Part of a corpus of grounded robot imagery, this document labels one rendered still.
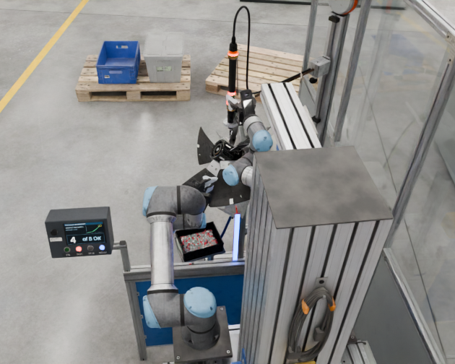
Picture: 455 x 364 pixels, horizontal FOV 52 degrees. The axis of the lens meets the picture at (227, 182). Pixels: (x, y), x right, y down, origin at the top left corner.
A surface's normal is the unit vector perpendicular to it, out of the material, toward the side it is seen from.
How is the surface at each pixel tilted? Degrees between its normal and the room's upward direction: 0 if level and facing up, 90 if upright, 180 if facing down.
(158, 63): 96
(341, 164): 0
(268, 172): 0
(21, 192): 0
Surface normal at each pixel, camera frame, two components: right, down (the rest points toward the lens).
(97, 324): 0.03, -0.75
